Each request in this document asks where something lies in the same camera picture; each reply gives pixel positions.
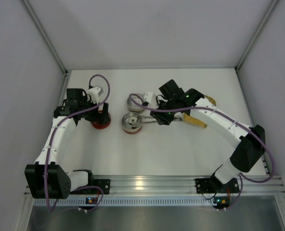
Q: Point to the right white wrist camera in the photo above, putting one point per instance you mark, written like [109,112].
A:
[149,100]

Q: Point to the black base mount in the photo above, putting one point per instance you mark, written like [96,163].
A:
[207,185]
[104,184]

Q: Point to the metal serving tongs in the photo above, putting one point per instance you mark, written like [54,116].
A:
[148,119]

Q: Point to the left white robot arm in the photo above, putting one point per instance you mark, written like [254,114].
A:
[46,177]

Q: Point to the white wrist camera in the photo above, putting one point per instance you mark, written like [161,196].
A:
[149,100]
[95,93]

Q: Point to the slotted cable duct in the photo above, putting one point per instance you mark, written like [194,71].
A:
[140,201]

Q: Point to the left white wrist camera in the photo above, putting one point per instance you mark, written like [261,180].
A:
[95,93]

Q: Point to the far metal round tin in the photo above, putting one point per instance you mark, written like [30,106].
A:
[132,107]

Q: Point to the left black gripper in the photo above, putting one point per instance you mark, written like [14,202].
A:
[97,113]

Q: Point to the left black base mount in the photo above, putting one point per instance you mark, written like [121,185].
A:
[104,184]

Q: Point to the aluminium mounting rail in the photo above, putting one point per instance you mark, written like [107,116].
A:
[180,186]

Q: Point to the red round lid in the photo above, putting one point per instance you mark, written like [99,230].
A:
[102,125]

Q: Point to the near metal round tin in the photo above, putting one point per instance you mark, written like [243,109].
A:
[127,128]

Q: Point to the bamboo woven tray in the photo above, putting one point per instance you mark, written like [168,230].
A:
[194,121]

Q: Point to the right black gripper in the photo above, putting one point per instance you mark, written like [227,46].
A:
[163,115]

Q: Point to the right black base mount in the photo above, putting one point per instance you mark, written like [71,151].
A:
[207,185]

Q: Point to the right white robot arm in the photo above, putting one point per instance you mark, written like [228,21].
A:
[247,141]

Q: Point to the metal round tin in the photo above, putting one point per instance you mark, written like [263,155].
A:
[127,128]
[132,107]

